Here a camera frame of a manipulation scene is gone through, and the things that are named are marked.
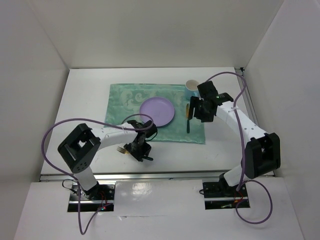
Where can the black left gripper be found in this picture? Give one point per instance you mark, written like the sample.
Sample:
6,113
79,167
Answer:
145,149

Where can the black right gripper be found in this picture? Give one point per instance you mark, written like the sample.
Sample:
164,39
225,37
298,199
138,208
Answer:
195,101

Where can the gold knife green handle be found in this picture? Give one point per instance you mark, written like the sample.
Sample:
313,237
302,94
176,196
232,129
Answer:
187,118

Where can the light blue mug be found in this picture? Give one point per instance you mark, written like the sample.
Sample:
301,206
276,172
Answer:
191,89

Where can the gold fork green handle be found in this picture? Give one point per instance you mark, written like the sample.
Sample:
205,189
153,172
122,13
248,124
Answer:
122,150

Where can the purple plate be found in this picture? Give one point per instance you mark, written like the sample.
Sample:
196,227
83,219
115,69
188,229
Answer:
160,109

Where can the green satin placemat cloth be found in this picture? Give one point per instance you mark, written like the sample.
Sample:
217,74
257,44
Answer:
125,100

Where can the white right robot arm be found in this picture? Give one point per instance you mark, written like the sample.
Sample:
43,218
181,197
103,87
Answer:
260,150

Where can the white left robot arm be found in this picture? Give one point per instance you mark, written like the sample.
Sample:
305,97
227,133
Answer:
79,148

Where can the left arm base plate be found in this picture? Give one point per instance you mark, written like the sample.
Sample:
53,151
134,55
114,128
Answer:
104,199

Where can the aluminium front rail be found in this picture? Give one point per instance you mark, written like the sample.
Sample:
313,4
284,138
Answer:
141,176

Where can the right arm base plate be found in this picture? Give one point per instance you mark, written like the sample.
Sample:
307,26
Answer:
217,199

